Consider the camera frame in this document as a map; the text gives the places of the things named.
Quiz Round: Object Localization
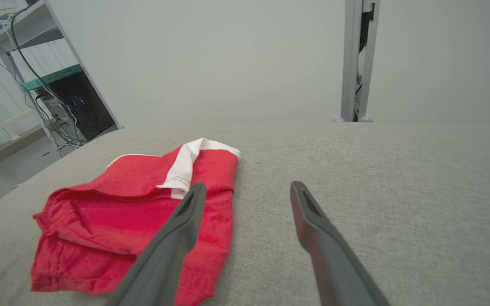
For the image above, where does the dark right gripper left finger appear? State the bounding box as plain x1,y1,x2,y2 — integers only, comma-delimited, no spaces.
105,182,207,306

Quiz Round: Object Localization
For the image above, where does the grey metal shelf rack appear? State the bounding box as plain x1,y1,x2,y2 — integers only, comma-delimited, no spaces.
0,0,123,150

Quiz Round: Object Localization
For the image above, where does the white metal frame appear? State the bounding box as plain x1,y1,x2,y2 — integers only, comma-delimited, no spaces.
0,51,46,156

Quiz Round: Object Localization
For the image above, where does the grey partition post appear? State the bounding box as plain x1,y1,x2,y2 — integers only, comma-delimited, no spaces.
333,0,382,123

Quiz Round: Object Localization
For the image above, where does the black computer tower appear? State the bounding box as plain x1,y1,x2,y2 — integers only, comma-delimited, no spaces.
41,70,117,143

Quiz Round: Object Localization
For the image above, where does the black hanging cable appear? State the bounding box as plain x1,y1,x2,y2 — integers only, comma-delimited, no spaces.
10,3,89,147

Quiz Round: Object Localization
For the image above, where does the red and white basketball jersey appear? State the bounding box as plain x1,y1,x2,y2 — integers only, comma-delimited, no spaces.
30,137,242,306

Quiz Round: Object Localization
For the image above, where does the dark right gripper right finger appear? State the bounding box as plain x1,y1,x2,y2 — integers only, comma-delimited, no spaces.
290,181,393,306

